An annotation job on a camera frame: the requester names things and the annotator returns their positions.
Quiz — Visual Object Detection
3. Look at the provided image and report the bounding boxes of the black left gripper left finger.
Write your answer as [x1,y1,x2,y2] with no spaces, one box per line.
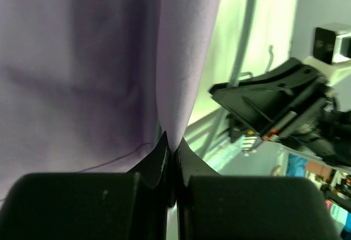
[1,135,170,239]

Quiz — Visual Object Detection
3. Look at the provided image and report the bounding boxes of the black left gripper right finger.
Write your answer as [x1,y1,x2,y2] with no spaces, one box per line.
[175,141,339,240]

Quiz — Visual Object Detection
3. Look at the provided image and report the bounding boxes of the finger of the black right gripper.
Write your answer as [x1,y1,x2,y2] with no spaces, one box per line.
[209,58,327,140]

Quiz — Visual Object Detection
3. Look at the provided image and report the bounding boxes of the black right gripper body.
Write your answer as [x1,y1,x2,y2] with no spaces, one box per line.
[263,91,350,166]

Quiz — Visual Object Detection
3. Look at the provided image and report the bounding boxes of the pale green clothes hanger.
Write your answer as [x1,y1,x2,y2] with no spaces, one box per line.
[153,0,275,153]

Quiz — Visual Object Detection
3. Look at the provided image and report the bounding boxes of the purple trousers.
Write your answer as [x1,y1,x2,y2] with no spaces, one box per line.
[1,0,220,199]

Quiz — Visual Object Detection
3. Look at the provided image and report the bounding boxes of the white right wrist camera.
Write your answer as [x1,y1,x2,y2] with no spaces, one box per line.
[302,23,350,87]

